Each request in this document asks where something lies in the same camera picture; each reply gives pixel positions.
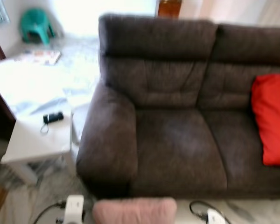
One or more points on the red pillow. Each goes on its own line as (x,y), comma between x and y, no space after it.
(273,121)

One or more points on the dark grey fabric sofa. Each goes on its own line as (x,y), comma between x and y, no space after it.
(177,140)

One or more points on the small black device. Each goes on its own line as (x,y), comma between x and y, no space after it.
(53,117)

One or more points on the printed magazine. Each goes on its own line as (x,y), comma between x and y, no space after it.
(42,57)

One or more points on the white low table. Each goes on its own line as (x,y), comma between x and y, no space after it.
(37,140)

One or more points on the teal plastic stool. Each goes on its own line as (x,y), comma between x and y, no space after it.
(37,23)

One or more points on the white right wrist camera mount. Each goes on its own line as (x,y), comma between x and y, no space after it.
(215,217)

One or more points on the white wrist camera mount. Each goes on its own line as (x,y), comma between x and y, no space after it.
(73,210)
(215,217)

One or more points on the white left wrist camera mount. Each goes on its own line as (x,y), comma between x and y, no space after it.
(73,210)

